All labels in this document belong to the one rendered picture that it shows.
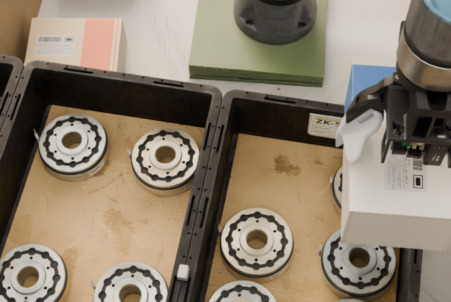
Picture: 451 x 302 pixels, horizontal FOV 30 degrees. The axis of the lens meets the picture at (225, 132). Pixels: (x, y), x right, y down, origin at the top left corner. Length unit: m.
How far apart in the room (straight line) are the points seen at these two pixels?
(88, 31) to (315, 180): 0.50
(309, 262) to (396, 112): 0.43
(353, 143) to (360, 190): 0.05
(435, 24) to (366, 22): 0.89
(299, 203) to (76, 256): 0.33
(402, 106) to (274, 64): 0.66
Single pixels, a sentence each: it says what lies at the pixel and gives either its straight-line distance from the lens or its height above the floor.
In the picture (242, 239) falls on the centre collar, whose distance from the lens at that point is 1.18.
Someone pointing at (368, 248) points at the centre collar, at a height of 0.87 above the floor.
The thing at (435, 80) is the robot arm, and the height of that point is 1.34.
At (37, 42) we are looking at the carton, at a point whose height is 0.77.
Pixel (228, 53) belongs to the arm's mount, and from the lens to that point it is 1.49.
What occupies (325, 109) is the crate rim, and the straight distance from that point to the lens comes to 1.21.
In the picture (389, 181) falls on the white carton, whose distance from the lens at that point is 0.93.
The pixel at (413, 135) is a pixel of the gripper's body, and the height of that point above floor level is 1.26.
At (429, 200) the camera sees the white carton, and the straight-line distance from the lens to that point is 0.93.
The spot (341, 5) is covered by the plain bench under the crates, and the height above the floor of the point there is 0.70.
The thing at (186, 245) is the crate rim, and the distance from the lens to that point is 1.11.
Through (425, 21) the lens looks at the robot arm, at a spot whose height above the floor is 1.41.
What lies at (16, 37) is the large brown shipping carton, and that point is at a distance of 1.53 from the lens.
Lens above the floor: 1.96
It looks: 61 degrees down
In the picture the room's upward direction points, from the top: 2 degrees counter-clockwise
